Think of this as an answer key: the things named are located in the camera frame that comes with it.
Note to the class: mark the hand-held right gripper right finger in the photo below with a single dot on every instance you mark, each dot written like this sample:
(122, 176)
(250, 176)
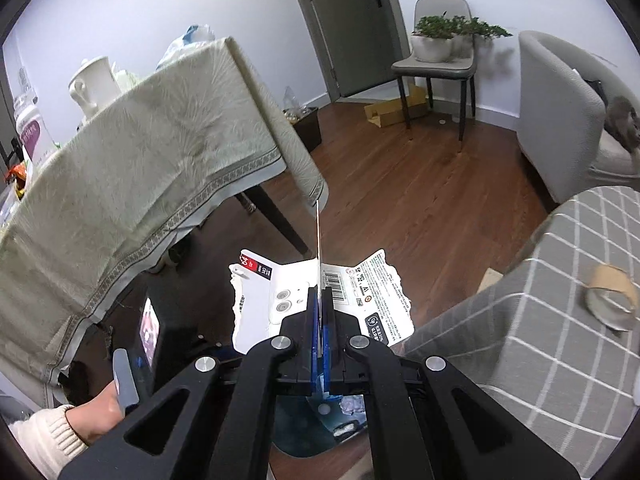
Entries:
(327, 355)

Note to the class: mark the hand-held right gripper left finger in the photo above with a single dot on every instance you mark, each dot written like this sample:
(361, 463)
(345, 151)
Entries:
(313, 360)

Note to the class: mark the red white card packaging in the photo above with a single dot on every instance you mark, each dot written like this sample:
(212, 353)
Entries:
(270, 305)

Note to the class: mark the dark trash bin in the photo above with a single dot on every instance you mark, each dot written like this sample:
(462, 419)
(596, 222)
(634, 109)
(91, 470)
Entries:
(300, 435)

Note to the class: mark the brown tape roll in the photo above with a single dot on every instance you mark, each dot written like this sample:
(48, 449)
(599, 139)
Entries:
(597, 280)

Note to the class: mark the person's left forearm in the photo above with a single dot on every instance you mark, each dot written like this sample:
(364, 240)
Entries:
(45, 440)

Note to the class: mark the person's left hand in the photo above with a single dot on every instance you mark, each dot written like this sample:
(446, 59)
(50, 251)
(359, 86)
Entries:
(97, 415)

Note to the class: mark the dark wooden table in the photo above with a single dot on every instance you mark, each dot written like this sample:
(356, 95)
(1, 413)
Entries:
(275, 217)

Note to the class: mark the side table beige cloth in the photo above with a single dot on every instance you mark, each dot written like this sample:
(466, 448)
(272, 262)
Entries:
(150, 160)

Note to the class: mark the round table checked grey cloth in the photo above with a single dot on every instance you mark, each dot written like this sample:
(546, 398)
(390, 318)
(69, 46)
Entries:
(540, 335)

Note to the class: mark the small black bin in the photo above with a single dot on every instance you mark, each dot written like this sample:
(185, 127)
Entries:
(307, 132)

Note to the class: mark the red snack bag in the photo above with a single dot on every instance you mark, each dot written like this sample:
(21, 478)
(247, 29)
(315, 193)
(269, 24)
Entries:
(15, 174)

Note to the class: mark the flat cardboard box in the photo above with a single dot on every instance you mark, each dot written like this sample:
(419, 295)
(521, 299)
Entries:
(395, 110)

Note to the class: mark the plastic bottle purple label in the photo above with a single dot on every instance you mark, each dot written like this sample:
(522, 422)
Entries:
(31, 125)

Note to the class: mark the white kettle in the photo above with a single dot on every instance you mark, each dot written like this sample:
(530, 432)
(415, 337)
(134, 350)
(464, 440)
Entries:
(95, 85)

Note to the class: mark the white plastic bag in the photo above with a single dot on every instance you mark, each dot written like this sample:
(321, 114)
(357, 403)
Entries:
(187, 42)

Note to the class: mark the grey dining chair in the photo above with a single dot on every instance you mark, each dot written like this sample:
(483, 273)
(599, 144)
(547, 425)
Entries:
(435, 67)

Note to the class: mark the grey armchair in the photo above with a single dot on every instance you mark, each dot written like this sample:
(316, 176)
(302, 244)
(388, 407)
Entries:
(555, 120)

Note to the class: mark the grey door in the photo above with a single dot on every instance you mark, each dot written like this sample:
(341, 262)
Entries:
(350, 20)

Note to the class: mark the grey cat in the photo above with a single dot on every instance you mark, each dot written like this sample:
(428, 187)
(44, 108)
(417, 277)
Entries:
(622, 122)

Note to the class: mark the black handbag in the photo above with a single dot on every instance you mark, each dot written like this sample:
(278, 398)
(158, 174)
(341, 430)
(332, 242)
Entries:
(595, 91)

